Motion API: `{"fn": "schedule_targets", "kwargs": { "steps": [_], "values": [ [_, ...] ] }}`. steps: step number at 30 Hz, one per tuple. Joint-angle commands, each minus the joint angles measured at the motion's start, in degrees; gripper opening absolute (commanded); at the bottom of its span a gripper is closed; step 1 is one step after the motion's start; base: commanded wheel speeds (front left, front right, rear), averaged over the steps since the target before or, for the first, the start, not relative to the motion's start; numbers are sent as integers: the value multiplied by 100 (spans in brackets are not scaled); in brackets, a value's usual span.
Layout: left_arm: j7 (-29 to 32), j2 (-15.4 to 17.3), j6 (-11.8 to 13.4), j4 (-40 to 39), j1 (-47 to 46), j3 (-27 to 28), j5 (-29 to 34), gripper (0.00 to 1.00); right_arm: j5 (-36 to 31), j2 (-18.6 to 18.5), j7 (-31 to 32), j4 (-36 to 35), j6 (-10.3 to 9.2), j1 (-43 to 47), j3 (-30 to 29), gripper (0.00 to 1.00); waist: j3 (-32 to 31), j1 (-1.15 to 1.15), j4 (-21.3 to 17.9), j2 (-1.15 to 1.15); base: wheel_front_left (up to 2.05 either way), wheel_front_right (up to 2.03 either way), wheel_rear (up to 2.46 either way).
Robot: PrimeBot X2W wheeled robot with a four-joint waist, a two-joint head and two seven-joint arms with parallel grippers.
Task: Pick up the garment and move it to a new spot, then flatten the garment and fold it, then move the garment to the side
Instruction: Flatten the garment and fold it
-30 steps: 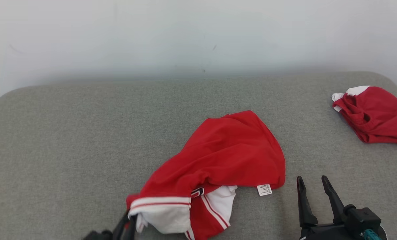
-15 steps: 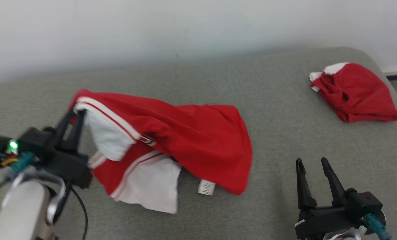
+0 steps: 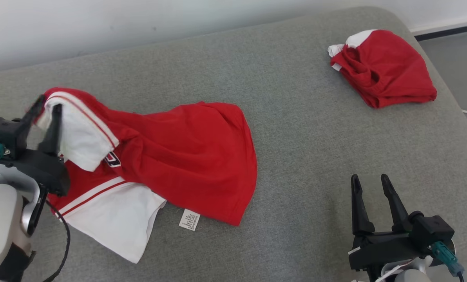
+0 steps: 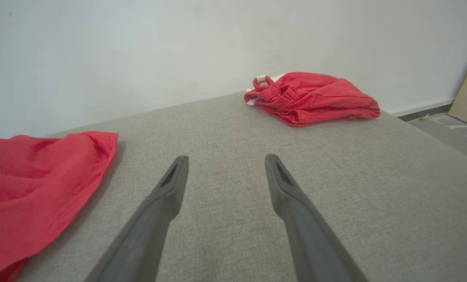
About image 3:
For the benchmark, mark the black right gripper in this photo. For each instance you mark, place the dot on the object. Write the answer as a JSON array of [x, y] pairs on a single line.
[[386, 248]]

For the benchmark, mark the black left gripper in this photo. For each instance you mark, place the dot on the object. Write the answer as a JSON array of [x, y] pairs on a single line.
[[45, 170]]

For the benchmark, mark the red shorts with white trim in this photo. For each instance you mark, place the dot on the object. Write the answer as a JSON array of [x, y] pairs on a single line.
[[390, 70]]

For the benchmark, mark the red and white shirt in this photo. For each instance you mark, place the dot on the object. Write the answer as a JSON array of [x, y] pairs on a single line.
[[186, 156]]

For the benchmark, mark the dark skirting board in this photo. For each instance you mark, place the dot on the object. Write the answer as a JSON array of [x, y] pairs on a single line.
[[453, 30]]

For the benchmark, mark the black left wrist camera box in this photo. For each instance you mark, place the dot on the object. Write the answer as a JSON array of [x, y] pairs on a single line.
[[2, 131]]

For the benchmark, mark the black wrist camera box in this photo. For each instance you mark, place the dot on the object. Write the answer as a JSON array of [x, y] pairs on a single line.
[[2, 131], [433, 231]]

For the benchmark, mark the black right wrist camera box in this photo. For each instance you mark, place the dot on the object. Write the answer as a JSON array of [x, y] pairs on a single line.
[[433, 231]]

